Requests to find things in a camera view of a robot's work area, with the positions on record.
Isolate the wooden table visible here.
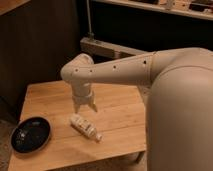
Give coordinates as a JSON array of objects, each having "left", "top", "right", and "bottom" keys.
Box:
[{"left": 8, "top": 81, "right": 146, "bottom": 171}]

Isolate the metal pole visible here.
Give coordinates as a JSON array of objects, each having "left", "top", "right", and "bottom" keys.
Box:
[{"left": 86, "top": 0, "right": 94, "bottom": 41}]

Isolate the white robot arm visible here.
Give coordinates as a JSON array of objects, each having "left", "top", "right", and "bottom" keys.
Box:
[{"left": 61, "top": 47, "right": 213, "bottom": 171}]

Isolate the white plastic bottle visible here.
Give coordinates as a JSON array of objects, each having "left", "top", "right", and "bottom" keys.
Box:
[{"left": 70, "top": 114, "right": 102, "bottom": 142}]

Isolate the wooden shelf rack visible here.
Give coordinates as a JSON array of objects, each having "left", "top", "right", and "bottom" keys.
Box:
[{"left": 78, "top": 0, "right": 213, "bottom": 59}]

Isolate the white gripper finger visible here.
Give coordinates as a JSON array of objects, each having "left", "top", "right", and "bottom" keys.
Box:
[
  {"left": 89, "top": 103, "right": 98, "bottom": 112},
  {"left": 74, "top": 104, "right": 80, "bottom": 114}
]

